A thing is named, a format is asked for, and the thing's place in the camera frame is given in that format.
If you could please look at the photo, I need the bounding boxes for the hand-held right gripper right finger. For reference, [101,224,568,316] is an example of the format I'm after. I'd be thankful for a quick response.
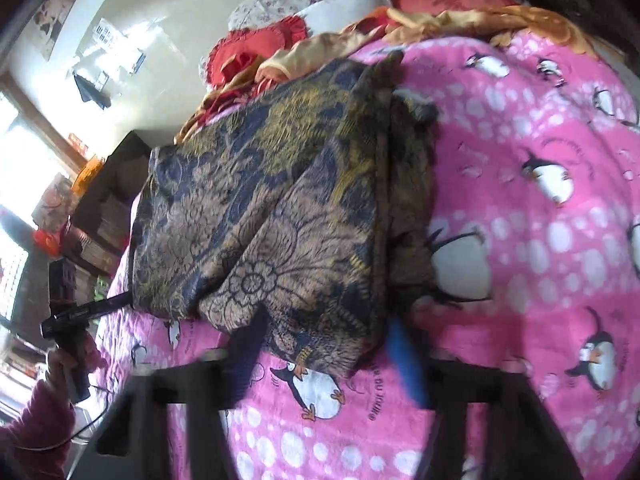
[387,319,586,480]

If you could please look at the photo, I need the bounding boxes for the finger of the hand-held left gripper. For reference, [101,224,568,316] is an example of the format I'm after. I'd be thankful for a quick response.
[82,293,133,318]

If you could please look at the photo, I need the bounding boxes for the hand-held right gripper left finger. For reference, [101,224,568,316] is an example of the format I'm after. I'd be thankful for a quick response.
[75,306,271,480]

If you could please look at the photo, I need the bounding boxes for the brown blue floral patterned garment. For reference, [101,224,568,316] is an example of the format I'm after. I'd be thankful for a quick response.
[127,50,443,378]

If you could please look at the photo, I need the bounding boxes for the person's left forearm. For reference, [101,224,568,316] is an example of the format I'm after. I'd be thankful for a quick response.
[0,380,78,480]

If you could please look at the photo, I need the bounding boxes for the person's left hand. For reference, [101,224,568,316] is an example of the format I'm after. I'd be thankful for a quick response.
[47,332,108,386]

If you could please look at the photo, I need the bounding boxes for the small red gift bag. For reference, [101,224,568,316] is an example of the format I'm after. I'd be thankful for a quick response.
[32,227,66,257]

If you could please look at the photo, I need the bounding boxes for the orange plastic basket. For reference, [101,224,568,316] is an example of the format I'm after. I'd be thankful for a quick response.
[70,156,106,196]

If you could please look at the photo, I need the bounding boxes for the window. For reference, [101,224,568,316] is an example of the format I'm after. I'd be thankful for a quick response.
[0,92,76,221]

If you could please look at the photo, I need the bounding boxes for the dark wooden table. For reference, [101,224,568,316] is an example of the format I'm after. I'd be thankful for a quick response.
[70,130,151,281]

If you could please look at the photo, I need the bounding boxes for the pink penguin print blanket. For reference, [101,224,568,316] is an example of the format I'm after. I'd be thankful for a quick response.
[95,27,640,480]

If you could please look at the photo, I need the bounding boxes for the dark hanging cloth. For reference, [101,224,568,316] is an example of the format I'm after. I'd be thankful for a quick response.
[72,72,112,111]

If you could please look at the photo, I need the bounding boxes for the orange red floral blanket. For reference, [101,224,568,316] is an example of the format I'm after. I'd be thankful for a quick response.
[175,5,601,146]

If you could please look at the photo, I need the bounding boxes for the white pillow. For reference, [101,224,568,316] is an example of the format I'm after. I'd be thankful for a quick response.
[297,0,393,31]

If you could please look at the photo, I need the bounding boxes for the wall poster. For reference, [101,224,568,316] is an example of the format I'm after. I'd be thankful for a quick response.
[32,0,83,61]

